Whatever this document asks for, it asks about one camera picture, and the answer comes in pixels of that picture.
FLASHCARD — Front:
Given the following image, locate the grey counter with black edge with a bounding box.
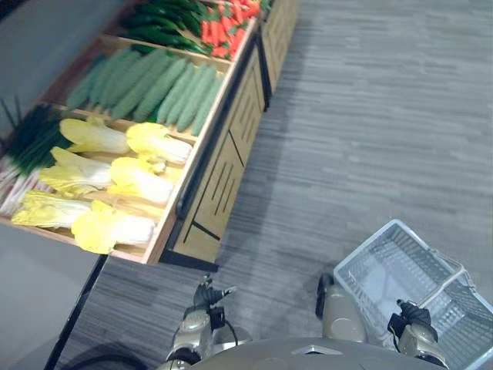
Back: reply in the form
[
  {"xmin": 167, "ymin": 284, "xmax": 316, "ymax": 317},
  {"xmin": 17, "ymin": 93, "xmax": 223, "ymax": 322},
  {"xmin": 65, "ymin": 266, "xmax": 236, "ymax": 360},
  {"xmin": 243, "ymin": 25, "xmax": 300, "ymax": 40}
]
[{"xmin": 0, "ymin": 222, "xmax": 109, "ymax": 370}]

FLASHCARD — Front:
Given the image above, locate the black left wrist clamp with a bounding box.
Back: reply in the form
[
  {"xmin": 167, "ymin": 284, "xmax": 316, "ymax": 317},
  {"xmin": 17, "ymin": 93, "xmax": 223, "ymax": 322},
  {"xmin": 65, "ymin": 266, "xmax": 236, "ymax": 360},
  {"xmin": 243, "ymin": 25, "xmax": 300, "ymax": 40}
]
[{"xmin": 208, "ymin": 306, "xmax": 227, "ymax": 330}]

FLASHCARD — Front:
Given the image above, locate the robot right leg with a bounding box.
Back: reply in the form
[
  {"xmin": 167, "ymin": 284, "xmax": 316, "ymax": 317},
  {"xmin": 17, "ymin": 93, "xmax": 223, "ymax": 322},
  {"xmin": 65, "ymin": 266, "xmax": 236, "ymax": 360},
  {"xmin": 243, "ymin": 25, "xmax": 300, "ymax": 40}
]
[{"xmin": 314, "ymin": 271, "xmax": 367, "ymax": 343}]

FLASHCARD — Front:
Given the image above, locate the black right wrist clamp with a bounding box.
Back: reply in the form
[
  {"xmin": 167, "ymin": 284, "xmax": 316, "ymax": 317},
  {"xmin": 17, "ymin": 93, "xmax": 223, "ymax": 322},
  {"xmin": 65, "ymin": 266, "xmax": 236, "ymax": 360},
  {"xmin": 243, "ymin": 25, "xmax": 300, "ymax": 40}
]
[{"xmin": 386, "ymin": 312, "xmax": 406, "ymax": 337}]

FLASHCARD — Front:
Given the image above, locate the yellow napa cabbage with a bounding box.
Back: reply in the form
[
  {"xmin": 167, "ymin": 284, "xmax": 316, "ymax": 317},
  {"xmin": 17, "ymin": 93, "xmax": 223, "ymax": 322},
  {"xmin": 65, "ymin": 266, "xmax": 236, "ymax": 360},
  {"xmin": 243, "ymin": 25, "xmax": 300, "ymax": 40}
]
[
  {"xmin": 39, "ymin": 146, "xmax": 113, "ymax": 197},
  {"xmin": 70, "ymin": 199, "xmax": 158, "ymax": 255},
  {"xmin": 11, "ymin": 189, "xmax": 94, "ymax": 230},
  {"xmin": 126, "ymin": 122, "xmax": 193, "ymax": 166},
  {"xmin": 107, "ymin": 156, "xmax": 175, "ymax": 206},
  {"xmin": 59, "ymin": 117, "xmax": 131, "ymax": 156}
]

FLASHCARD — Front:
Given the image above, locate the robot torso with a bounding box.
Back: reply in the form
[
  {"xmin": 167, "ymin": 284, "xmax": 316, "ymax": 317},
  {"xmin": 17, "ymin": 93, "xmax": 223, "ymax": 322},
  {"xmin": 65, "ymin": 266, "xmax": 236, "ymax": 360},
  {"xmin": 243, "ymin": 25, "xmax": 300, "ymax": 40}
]
[{"xmin": 187, "ymin": 337, "xmax": 450, "ymax": 370}]

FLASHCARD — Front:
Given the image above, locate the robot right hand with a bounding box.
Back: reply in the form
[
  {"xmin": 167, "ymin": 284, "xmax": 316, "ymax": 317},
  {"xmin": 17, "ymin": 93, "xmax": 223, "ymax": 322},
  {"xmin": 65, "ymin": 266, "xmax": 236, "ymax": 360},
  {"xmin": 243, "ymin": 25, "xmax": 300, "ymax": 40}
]
[{"xmin": 396, "ymin": 298, "xmax": 434, "ymax": 328}]

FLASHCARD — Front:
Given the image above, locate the wooden vegetable display stand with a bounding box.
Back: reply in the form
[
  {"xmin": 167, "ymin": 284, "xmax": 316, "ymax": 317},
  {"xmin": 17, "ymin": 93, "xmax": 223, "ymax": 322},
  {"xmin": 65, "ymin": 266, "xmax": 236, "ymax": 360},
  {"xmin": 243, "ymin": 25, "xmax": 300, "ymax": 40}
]
[{"xmin": 0, "ymin": 0, "xmax": 270, "ymax": 273}]

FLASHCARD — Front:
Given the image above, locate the black wrist clamp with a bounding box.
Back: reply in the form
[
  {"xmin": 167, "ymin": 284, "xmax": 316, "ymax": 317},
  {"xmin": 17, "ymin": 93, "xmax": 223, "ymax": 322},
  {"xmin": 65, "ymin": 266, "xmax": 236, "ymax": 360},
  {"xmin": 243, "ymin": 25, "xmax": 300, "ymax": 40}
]
[
  {"xmin": 386, "ymin": 312, "xmax": 406, "ymax": 337},
  {"xmin": 208, "ymin": 306, "xmax": 227, "ymax": 330}
]

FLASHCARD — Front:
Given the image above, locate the robot leg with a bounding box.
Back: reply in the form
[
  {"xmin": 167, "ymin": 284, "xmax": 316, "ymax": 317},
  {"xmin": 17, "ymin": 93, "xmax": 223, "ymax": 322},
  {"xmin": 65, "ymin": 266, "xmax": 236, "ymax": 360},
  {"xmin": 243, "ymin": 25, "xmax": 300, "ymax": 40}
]
[
  {"xmin": 210, "ymin": 326, "xmax": 253, "ymax": 354},
  {"xmin": 314, "ymin": 271, "xmax": 367, "ymax": 343}
]

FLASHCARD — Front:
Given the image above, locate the grey basket handle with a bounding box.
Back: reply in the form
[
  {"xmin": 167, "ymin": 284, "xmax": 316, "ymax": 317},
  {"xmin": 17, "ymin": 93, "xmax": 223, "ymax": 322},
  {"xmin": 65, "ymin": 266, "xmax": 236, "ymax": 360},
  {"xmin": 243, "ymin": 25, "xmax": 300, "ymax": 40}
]
[{"xmin": 416, "ymin": 248, "xmax": 478, "ymax": 310}]

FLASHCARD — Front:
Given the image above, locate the white plastic shopping basket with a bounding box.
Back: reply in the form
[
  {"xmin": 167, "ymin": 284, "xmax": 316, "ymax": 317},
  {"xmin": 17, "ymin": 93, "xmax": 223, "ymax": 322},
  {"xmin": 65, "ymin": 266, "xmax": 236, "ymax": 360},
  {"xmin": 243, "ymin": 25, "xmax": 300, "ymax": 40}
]
[{"xmin": 333, "ymin": 218, "xmax": 493, "ymax": 370}]

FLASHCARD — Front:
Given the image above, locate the orange carrot pile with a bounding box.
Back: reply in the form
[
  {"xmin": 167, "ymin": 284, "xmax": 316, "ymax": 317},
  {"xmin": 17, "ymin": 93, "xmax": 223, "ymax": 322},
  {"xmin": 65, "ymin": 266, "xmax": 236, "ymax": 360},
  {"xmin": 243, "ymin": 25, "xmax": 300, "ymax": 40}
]
[{"xmin": 199, "ymin": 0, "xmax": 263, "ymax": 61}]

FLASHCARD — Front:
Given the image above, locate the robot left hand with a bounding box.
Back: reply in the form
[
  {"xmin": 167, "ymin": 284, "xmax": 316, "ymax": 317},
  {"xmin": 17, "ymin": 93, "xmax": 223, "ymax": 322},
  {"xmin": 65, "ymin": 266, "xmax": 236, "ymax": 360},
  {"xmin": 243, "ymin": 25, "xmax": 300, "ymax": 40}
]
[{"xmin": 193, "ymin": 273, "xmax": 237, "ymax": 310}]

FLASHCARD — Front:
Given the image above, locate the green bitter gourd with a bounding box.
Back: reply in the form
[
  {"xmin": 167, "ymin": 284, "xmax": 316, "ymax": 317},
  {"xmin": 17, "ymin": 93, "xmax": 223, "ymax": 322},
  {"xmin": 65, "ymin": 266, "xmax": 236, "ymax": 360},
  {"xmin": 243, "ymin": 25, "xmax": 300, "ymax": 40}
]
[
  {"xmin": 190, "ymin": 74, "xmax": 225, "ymax": 137},
  {"xmin": 88, "ymin": 47, "xmax": 132, "ymax": 109},
  {"xmin": 166, "ymin": 64, "xmax": 208, "ymax": 127},
  {"xmin": 110, "ymin": 48, "xmax": 171, "ymax": 121},
  {"xmin": 66, "ymin": 53, "xmax": 108, "ymax": 110},
  {"xmin": 99, "ymin": 49, "xmax": 143, "ymax": 112},
  {"xmin": 132, "ymin": 57, "xmax": 189, "ymax": 124},
  {"xmin": 176, "ymin": 65, "xmax": 217, "ymax": 133},
  {"xmin": 156, "ymin": 62, "xmax": 196, "ymax": 125}
]

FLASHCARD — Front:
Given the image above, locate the dark green pepper pile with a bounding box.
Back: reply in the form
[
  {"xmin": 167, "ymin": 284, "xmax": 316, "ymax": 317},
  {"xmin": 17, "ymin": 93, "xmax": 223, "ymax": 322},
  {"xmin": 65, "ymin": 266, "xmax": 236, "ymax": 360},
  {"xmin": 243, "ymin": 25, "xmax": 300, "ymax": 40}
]
[{"xmin": 122, "ymin": 0, "xmax": 211, "ymax": 56}]

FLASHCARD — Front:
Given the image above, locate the green scallion bunch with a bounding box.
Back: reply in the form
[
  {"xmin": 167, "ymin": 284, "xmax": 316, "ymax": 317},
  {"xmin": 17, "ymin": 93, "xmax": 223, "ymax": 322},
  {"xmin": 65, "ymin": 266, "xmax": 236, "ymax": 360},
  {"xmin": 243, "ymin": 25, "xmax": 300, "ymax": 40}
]
[{"xmin": 0, "ymin": 94, "xmax": 72, "ymax": 217}]

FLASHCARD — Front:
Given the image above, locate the black cable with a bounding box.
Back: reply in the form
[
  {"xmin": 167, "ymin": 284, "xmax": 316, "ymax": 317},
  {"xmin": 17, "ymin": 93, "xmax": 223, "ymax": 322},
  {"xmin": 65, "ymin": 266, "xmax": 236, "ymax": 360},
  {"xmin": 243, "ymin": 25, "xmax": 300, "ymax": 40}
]
[{"xmin": 68, "ymin": 341, "xmax": 149, "ymax": 370}]

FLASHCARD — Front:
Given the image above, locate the robot left leg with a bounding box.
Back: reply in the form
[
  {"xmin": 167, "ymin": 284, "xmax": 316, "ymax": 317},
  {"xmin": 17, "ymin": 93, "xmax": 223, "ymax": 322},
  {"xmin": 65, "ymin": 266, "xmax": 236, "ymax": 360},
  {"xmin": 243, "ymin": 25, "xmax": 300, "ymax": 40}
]
[{"xmin": 210, "ymin": 326, "xmax": 253, "ymax": 354}]

